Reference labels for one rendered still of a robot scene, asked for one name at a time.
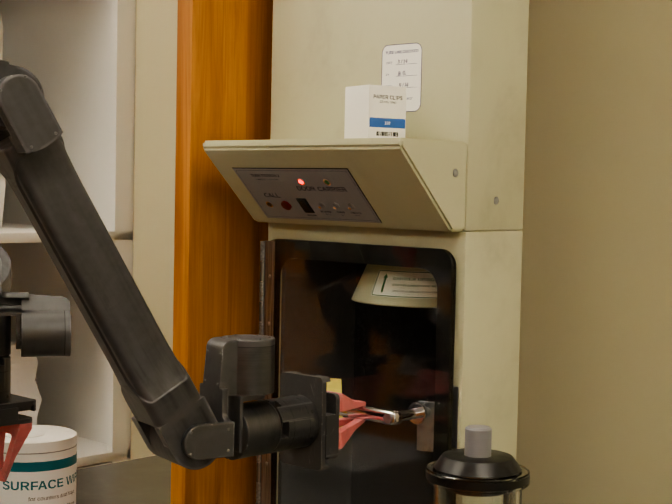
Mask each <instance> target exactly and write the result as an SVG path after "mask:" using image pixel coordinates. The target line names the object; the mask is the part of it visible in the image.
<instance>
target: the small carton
mask: <svg viewBox="0 0 672 504"><path fill-rule="evenodd" d="M405 127H406V87H396V86H383V85H361V86H351V87H345V130H344V139H346V138H405Z"/></svg>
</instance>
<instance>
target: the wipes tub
mask: <svg viewBox="0 0 672 504"><path fill-rule="evenodd" d="M10 441H11V434H9V433H6V435H5V444H4V454H3V455H4V461H5V458H6V454H7V451H8V448H9V444H10ZM76 477H77V432H76V431H74V430H72V429H70V428H66V427H61V426H51V425H32V429H31V431H30V433H29V435H28V437H27V438H26V440H25V442H24V444H23V445H22V447H21V449H20V451H19V452H18V454H17V456H16V458H15V460H14V463H13V465H12V468H11V470H10V473H9V476H8V478H7V481H6V482H2V481H0V504H76Z"/></svg>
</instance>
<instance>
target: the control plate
mask: <svg viewBox="0 0 672 504"><path fill-rule="evenodd" d="M232 169H233V170H234V171H235V173H236V174H237V176H238V177H239V178H240V180H241V181H242V183H243V184H244V185H245V187H246V188H247V190H248V191H249V193H250V194H251V195H252V197H253V198H254V200H255V201H256V202H257V204H258V205H259V207H260V208H261V209H262V211H263V212H264V214H265V215H266V216H267V218H286V219H307V220H329V221H350V222H372V223H382V222H381V220H380V218H379V217H378V215H377V214H376V212H375V211H374V209H373V207H372V206H371V204H370V203H369V201H368V200H367V198H366V197H365V195H364V193H363V192H362V190H361V189H360V187H359V186H358V184H357V182H356V181H355V179H354V178H353V176H352V175H351V173H350V172H349V170H348V168H232ZM298 178H300V179H302V180H303V181H304V182H305V184H304V185H301V184H299V183H298V181H297V179H298ZM323 179H327V180H329V181H330V182H331V185H330V186H328V185H326V184H325V183H324V182H323ZM296 198H305V199H306V200H307V201H308V203H309V204H310V206H311V207H312V209H313V210H314V212H315V213H305V212H304V210H303V209H302V207H301V206H300V204H299V203H298V201H297V200H296ZM266 201H269V202H271V203H272V204H273V207H269V206H268V205H267V204H266ZM282 201H287V202H288V203H290V204H291V206H292V208H291V209H290V210H286V209H284V208H283V207H282V206H281V202H282ZM319 202H321V203H323V204H324V205H325V207H324V208H321V209H320V208H318V206H319V205H318V203H319ZM334 202H335V203H337V204H338V205H339V206H340V207H339V208H338V209H337V208H336V209H334V208H333V203H334ZM349 203H351V204H353V205H354V206H355V208H354V209H351V210H349V209H348V207H349V206H348V204H349Z"/></svg>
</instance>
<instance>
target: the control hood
mask: <svg viewBox="0 0 672 504"><path fill-rule="evenodd" d="M203 148H204V151H205V152H206V154H207V155H208V157H209V158H210V159H211V161H212V162H213V164H214V165H215V166H216V168H217V169H218V171H219V172H220V173H221V175H222V176H223V177H224V179H225V180H226V182H227V183H228V184H229V186H230V187H231V189H232V190H233V191H234V193H235V194H236V196H237V197H238V198H239V200H240V201H241V203H242V204H243V205H244V207H245V208H246V209H247V211H248V212H249V214H250V215H251V216H252V218H253V219H254V220H256V221H257V222H267V223H286V224H306V225H326V226H346V227H366V228H386V229H406V230H425V231H445V232H462V229H465V194H466V155H467V144H465V142H460V141H445V140H429V139H414V138H346V139H279V140H213V141H205V143H203ZM232 168H348V170H349V172H350V173H351V175H352V176H353V178H354V179H355V181H356V182H357V184H358V186H359V187H360V189H361V190H362V192H363V193H364V195H365V197H366V198H367V200H368V201H369V203H370V204H371V206H372V207H373V209H374V211H375V212H376V214H377V215H378V217H379V218H380V220H381V222H382V223H372V222H350V221H329V220H307V219H286V218H267V216H266V215H265V214H264V212H263V211H262V209H261V208H260V207H259V205H258V204H257V202H256V201H255V200H254V198H253V197H252V195H251V194H250V193H249V191H248V190H247V188H246V187H245V185H244V184H243V183H242V181H241V180H240V178H239V177H238V176H237V174H236V173H235V171H234V170H233V169H232Z"/></svg>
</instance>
